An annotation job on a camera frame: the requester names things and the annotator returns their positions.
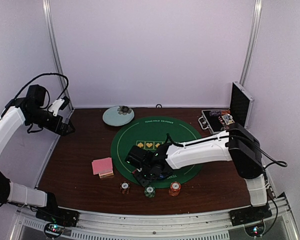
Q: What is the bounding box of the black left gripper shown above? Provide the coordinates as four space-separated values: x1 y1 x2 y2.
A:
27 107 75 136

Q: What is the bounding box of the red poker chip stack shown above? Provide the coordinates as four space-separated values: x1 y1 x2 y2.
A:
168 181 181 197

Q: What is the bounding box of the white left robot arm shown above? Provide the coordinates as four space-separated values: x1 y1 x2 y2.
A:
0 84 75 222

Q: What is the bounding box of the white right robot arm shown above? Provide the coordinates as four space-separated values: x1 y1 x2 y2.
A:
125 123 268 221

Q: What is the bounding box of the green poker chip stack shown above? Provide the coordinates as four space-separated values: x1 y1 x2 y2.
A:
144 185 156 198

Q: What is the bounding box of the brown poker chip stack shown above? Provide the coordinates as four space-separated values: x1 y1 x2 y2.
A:
120 181 130 195

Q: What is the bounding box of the playing card box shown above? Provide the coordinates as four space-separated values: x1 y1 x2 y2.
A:
98 171 114 179

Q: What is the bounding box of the red-backed playing card deck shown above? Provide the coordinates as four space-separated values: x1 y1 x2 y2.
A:
91 157 113 175

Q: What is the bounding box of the round green poker mat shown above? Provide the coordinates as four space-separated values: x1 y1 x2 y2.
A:
110 116 207 189

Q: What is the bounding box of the light blue flower plate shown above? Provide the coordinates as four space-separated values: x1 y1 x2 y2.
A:
102 105 135 127

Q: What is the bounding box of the aluminium poker case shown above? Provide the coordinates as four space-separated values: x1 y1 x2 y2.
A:
198 81 255 135

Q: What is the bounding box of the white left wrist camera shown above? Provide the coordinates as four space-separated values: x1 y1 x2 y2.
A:
47 96 70 117

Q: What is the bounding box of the aluminium front rail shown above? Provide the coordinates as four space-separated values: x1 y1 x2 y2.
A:
14 192 300 240

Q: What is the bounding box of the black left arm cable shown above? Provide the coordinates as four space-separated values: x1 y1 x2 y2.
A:
4 72 70 111

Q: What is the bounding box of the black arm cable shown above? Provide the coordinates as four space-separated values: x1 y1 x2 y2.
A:
229 134 288 169
4 72 70 111

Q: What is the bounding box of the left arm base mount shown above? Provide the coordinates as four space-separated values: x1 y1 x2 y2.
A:
35 192 80 227

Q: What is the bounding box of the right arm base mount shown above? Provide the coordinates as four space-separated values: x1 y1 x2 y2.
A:
229 203 272 226

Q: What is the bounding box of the left aluminium frame post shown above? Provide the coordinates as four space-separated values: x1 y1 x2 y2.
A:
42 0 74 112

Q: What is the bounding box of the aluminium frame post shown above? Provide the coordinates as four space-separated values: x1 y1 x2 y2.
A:
239 0 263 86
42 0 74 112

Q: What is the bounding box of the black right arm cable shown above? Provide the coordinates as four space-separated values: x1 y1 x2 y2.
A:
229 134 288 169

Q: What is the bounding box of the right aluminium frame post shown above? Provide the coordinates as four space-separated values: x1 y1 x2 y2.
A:
239 0 263 86

